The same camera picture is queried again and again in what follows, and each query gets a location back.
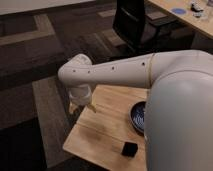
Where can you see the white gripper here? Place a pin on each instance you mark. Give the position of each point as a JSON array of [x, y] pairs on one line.
[[81, 96]]

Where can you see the black eraser block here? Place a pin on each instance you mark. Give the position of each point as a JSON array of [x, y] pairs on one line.
[[129, 149]]

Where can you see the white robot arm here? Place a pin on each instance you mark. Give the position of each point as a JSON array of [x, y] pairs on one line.
[[178, 127]]

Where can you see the dark blue ceramic cup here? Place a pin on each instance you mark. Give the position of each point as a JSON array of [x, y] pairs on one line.
[[136, 115]]

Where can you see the black office chair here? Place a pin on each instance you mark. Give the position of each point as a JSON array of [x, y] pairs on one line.
[[133, 25]]

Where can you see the blue round disc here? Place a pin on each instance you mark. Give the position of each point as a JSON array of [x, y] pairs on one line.
[[179, 11]]

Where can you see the background wooden desk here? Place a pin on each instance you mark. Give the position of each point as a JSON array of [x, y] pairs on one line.
[[203, 24]]

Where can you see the small grey white object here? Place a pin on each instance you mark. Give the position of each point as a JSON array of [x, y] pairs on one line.
[[196, 9]]

